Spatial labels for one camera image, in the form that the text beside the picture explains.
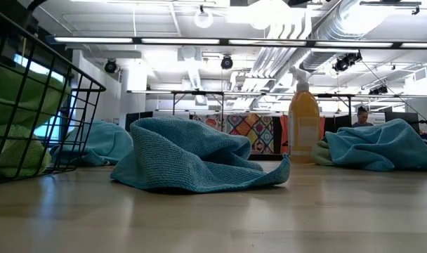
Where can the silver ventilation duct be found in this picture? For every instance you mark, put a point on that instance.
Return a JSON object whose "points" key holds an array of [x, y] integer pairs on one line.
{"points": [[340, 21]]}

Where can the black metal table frame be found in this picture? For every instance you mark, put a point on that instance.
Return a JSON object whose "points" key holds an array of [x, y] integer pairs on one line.
{"points": [[266, 157]]}

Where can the black overhead light bar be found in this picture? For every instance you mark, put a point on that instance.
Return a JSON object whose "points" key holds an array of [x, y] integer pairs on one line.
{"points": [[136, 40]]}

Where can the person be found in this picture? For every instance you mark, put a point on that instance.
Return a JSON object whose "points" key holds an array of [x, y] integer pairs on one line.
{"points": [[362, 116]]}

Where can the blue microfiber towel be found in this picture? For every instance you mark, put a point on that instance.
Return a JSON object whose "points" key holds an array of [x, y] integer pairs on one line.
{"points": [[171, 158], [385, 147], [108, 144]]}

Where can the black ceiling spotlight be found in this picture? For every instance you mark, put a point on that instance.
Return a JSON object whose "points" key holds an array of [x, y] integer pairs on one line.
{"points": [[227, 62], [110, 66], [340, 65], [354, 57], [379, 90]]}

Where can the black background table frame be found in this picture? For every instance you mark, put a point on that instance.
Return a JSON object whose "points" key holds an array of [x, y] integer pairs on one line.
{"points": [[199, 92]]}

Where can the colourful patchwork quilt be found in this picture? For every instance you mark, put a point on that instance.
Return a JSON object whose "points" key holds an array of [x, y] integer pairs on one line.
{"points": [[248, 130]]}

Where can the black monitor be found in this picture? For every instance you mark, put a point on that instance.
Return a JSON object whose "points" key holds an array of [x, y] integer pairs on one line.
{"points": [[392, 117], [138, 121]]}

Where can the orange spray bottle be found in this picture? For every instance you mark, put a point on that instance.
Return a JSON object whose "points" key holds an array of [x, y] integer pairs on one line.
{"points": [[303, 119]]}

